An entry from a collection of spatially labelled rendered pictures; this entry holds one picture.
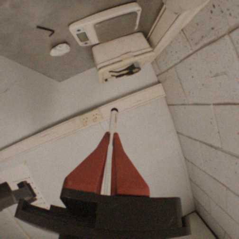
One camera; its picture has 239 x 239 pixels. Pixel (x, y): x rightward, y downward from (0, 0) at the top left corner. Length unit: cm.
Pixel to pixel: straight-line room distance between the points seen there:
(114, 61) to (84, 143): 65
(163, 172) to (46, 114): 102
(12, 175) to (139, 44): 146
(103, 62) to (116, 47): 10
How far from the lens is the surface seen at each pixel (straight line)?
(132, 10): 55
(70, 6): 48
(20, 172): 147
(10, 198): 38
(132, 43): 79
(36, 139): 122
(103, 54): 75
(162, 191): 137
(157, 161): 123
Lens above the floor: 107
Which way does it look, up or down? 5 degrees up
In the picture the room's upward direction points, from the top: 158 degrees clockwise
